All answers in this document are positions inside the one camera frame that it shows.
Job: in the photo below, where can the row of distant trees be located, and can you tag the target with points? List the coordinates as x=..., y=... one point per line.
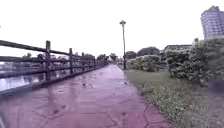
x=140, y=52

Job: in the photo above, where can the red stone-pattern path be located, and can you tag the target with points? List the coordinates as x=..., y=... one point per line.
x=96, y=100

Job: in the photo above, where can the grass strip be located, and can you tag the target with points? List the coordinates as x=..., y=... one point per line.
x=166, y=93

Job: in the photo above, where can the low building with dark roof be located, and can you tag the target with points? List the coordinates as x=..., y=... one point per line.
x=178, y=47

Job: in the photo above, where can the green hedge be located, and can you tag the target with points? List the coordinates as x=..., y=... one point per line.
x=186, y=61

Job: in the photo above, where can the water behind fence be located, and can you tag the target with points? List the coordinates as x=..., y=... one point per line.
x=20, y=81

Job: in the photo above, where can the tall grey tower building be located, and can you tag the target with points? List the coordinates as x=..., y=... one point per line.
x=213, y=21

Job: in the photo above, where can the lamp post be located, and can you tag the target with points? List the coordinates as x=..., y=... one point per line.
x=123, y=43

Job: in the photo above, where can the dark wooden rail fence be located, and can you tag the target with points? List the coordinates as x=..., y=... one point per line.
x=48, y=63

